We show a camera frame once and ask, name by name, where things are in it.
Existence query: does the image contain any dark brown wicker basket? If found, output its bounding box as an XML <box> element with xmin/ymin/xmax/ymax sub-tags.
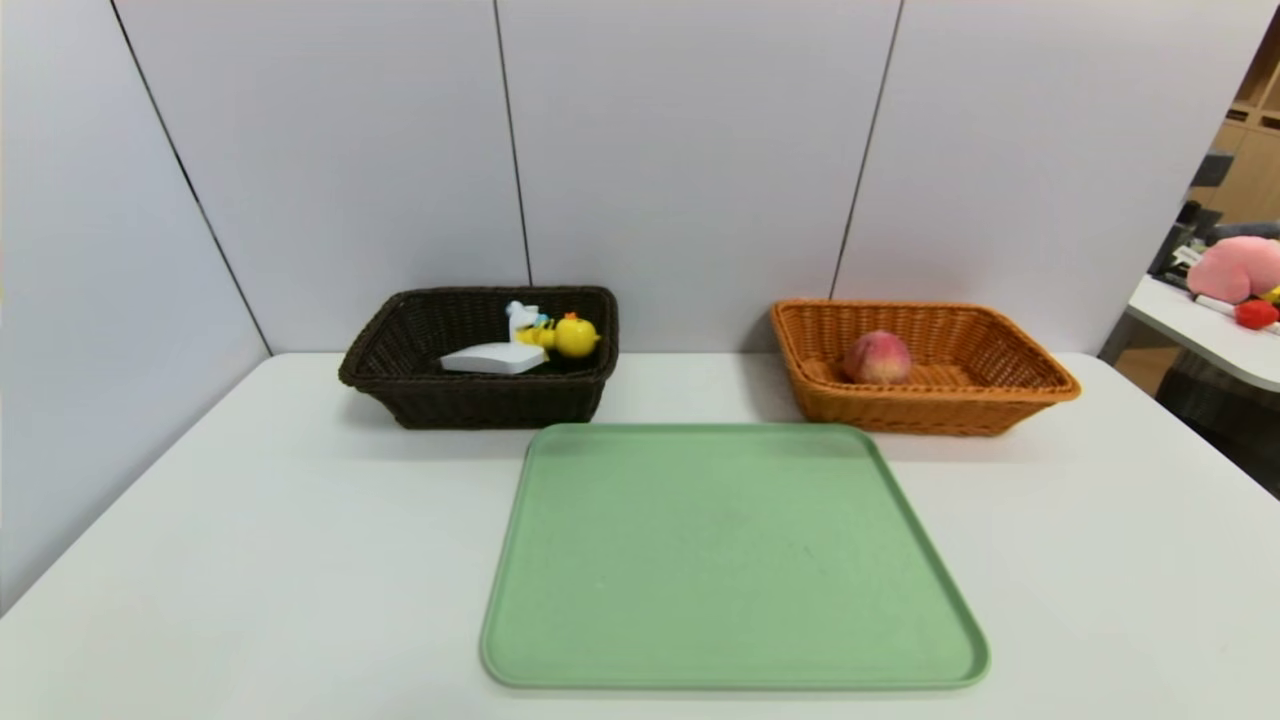
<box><xmin>337</xmin><ymin>286</ymin><xmax>620</xmax><ymax>431</ymax></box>

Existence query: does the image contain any light green plastic tray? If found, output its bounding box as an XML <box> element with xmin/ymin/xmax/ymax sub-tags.
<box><xmin>479</xmin><ymin>422</ymin><xmax>991</xmax><ymax>691</ymax></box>

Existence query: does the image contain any red yellow peach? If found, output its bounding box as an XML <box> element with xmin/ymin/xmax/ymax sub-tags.
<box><xmin>840</xmin><ymin>330</ymin><xmax>914</xmax><ymax>386</ymax></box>

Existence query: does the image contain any yellow duck toy car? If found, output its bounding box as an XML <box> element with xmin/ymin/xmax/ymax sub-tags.
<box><xmin>505</xmin><ymin>300</ymin><xmax>602</xmax><ymax>360</ymax></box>

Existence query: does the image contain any white rounded power bank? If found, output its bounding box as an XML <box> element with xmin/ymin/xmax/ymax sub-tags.
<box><xmin>438</xmin><ymin>342</ymin><xmax>549</xmax><ymax>376</ymax></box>

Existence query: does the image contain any wooden shelf unit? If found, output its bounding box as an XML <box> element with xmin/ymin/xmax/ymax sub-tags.
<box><xmin>1190</xmin><ymin>40</ymin><xmax>1280</xmax><ymax>226</ymax></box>

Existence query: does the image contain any white side table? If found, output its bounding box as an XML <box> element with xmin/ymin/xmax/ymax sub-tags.
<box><xmin>1127</xmin><ymin>275</ymin><xmax>1280</xmax><ymax>393</ymax></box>

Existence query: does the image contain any pink plush toy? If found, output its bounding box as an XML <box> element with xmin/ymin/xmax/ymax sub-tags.
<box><xmin>1187</xmin><ymin>236</ymin><xmax>1280</xmax><ymax>304</ymax></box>

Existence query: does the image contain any orange wicker basket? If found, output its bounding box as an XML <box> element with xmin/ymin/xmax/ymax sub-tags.
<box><xmin>770</xmin><ymin>298</ymin><xmax>1082</xmax><ymax>437</ymax></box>

